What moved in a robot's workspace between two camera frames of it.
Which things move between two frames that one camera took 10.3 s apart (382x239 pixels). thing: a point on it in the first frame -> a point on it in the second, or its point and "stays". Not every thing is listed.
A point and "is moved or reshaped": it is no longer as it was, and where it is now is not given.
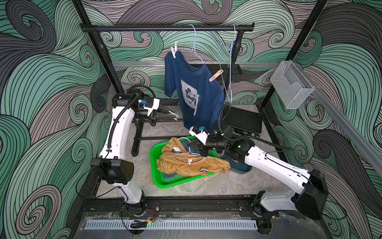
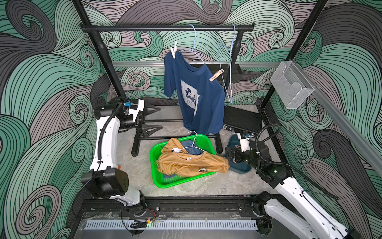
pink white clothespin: (216, 75) stays
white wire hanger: (189, 150) is moved or reshaped
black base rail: (179, 207) stays
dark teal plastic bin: (238, 167) stays
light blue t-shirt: (189, 149) stays
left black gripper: (156, 118) -> (140, 129)
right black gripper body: (205, 148) -> (240, 156)
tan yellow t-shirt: (176, 160) stays
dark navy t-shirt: (200, 98) stays
